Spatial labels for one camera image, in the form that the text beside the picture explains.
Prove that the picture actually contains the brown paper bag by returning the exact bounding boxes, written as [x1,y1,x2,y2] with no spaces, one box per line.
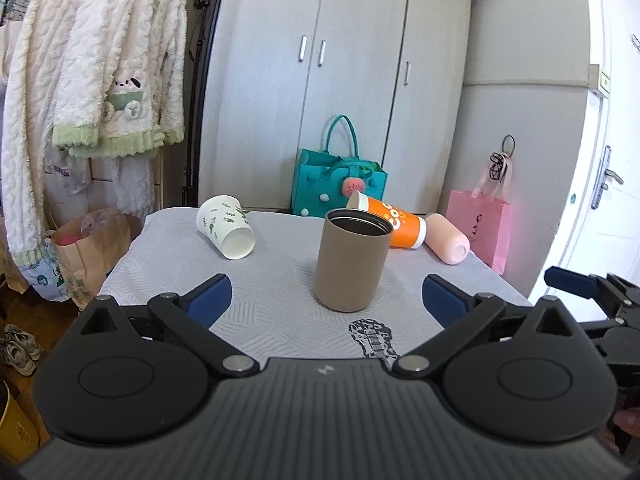
[48,205,146,312]

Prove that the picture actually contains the taupe metal cup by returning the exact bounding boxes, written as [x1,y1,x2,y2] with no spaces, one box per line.
[314,208,394,313]

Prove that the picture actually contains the grey sneaker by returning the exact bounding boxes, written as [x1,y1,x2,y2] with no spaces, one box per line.
[5,324,45,361]
[0,337,37,377]

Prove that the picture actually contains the white cup with green print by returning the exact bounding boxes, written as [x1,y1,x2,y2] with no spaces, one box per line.
[196,195,257,261]

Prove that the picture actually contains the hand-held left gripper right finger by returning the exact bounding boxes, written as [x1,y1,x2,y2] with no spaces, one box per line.
[391,273,587,381]

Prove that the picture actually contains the black hair ties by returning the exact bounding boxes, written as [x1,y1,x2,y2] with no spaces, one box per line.
[489,135,517,182]

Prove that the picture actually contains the fluffy white garment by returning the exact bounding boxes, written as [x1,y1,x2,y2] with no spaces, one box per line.
[0,0,121,271]

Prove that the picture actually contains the pink cup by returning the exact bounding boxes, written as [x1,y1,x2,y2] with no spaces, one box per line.
[424,213,471,266]

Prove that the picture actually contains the white door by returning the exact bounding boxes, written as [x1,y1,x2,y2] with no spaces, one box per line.
[525,0,640,311]

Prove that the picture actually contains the printed plastic bag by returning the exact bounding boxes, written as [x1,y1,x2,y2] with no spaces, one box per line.
[20,237,72,303]

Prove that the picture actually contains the fluffy white robe green trim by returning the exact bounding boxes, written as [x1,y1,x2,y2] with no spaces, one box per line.
[50,0,190,159]

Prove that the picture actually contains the orange paper cup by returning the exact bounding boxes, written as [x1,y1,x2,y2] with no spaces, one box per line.
[346,190,427,250]

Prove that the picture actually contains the pink paper bag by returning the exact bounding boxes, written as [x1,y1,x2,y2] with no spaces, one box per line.
[445,152,513,276]

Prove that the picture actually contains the grey wardrobe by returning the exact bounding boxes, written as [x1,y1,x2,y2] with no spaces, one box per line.
[197,0,473,216]

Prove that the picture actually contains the grey patterned table cloth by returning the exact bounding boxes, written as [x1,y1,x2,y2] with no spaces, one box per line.
[97,207,531,361]

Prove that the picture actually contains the yellow box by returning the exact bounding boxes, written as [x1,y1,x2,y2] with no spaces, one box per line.
[0,380,41,463]

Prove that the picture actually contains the person's right hand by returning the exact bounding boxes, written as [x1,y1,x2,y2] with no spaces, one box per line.
[612,406,640,453]

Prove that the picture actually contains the teal felt tote bag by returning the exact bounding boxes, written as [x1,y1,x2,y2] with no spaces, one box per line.
[291,114,388,218]

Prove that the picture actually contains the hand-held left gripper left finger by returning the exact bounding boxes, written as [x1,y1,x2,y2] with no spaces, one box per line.
[74,273,261,380]

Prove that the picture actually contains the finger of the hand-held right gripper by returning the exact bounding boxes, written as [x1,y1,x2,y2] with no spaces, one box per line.
[544,266,640,328]

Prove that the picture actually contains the blue wire hangers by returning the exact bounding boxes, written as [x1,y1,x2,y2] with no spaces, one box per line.
[0,0,32,28]

